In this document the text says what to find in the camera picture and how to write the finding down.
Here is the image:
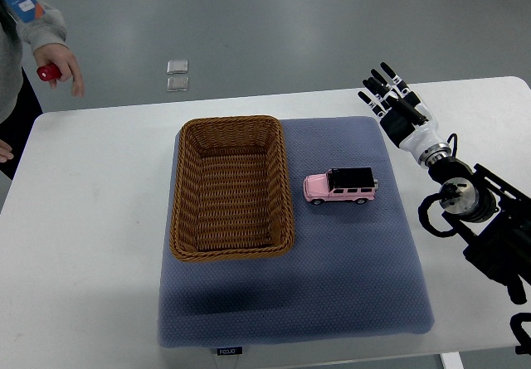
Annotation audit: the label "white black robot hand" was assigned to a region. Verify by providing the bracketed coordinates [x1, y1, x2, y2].
[358, 62, 450, 154]

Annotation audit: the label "pink toy car black roof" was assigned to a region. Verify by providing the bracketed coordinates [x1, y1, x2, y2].
[303, 168, 379, 206]

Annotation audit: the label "red small object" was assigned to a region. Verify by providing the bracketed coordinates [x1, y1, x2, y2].
[37, 63, 62, 81]

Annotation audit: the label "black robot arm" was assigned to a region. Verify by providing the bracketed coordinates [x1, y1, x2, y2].
[358, 62, 530, 305]

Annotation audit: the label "grey sweater forearm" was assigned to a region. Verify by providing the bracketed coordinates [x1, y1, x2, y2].
[1, 0, 66, 121]

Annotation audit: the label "brown wicker basket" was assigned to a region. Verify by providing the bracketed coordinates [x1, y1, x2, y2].
[169, 115, 295, 262]

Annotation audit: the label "person's hand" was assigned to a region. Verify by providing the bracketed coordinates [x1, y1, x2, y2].
[33, 43, 85, 97]

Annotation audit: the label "person's other hand fingertips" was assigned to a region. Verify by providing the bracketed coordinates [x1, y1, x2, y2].
[0, 140, 14, 163]

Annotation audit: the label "blue-grey padded mat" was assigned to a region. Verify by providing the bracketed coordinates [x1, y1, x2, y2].
[158, 116, 434, 347]

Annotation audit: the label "lower metal floor plate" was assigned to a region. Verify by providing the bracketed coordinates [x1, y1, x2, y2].
[167, 75, 189, 92]

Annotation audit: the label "metal floor plate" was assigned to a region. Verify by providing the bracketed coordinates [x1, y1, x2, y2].
[167, 75, 189, 92]
[167, 60, 188, 75]

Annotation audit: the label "upper metal floor plate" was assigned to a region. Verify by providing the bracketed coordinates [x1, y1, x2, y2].
[167, 60, 188, 75]

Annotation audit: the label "white table leg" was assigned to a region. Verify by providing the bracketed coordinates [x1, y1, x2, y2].
[440, 352, 464, 369]

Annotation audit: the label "blue id badge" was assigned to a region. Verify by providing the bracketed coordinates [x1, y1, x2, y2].
[3, 0, 46, 23]

